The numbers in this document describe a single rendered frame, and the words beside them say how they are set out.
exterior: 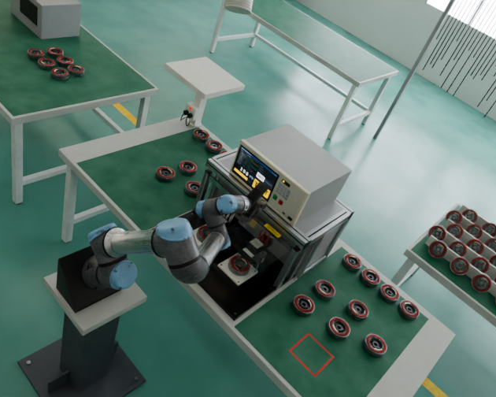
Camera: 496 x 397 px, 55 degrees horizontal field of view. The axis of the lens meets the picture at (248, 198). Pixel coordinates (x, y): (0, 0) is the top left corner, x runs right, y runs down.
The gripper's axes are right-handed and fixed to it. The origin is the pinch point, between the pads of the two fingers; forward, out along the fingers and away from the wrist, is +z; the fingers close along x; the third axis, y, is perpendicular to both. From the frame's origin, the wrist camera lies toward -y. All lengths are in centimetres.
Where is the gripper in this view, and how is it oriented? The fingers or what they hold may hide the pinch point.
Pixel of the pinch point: (265, 201)
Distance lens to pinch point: 219.6
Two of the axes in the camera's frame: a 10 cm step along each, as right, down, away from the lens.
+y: -5.4, 8.0, 2.7
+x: 7.0, 6.0, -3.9
